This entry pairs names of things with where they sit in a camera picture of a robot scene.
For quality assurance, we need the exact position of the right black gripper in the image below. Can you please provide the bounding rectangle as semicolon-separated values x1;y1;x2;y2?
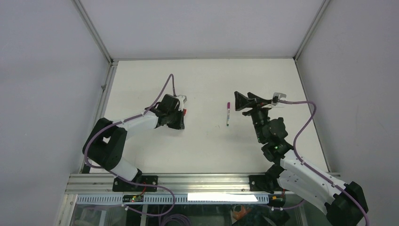
234;92;272;143

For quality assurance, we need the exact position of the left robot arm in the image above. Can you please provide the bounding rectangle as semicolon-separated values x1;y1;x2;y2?
82;94;187;191

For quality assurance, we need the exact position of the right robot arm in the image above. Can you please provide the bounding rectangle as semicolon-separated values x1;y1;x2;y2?
234;91;370;226

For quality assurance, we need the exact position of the orange object below table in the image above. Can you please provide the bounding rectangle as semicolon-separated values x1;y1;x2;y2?
231;205;252;221

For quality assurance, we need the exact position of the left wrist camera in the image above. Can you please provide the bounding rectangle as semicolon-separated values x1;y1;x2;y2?
175;95;187;112

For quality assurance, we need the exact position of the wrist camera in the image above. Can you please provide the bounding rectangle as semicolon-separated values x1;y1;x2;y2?
175;95;187;112
263;92;287;109

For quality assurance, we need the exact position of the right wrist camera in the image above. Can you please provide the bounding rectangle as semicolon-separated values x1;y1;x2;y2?
263;92;287;109

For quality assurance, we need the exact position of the white slotted cable duct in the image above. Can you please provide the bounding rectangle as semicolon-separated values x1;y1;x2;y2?
76;193;269;205

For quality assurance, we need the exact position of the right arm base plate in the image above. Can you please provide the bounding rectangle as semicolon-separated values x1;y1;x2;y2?
248;175;282;194

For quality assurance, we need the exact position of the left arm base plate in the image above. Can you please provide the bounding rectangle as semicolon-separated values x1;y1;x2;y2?
112;176;158;193

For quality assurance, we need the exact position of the aluminium frame rail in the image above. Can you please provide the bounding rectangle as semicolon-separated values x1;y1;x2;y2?
65;173;264;194

